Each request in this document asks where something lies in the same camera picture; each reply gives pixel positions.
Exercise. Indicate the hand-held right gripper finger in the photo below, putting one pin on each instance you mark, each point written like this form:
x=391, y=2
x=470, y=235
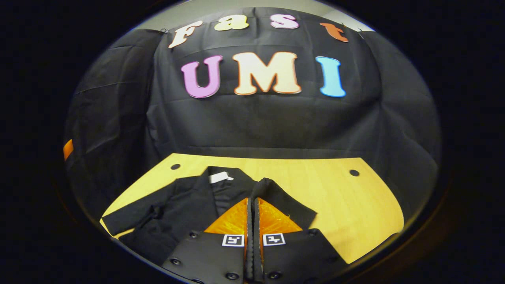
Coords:
x=257, y=264
x=249, y=264

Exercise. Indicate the black backdrop cloth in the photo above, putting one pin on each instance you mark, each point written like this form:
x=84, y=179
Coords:
x=268, y=122

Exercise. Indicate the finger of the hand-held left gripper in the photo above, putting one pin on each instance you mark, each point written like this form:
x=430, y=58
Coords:
x=68, y=150

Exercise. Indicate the black garment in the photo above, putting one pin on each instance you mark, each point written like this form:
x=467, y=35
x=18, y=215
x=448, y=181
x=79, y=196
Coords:
x=185, y=213

